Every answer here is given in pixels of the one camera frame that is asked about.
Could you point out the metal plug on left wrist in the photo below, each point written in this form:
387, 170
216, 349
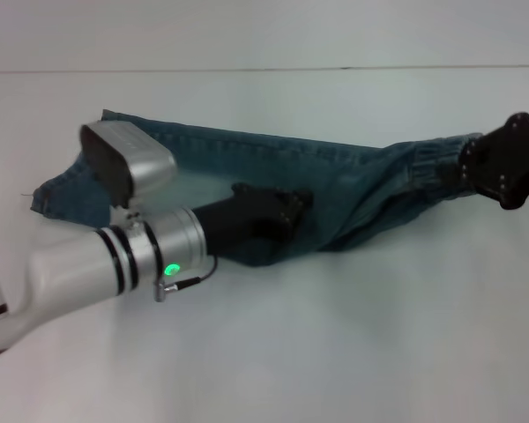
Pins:
162, 291

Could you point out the blue denim shorts with print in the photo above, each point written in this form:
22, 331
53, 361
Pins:
335, 176

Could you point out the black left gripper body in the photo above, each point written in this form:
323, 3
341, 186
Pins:
238, 220

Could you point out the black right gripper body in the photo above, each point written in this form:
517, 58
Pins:
502, 154

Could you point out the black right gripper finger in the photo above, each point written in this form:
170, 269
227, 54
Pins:
453, 175

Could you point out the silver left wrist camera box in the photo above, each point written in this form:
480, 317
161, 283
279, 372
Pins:
145, 163

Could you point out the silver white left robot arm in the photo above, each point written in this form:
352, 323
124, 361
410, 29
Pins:
70, 264

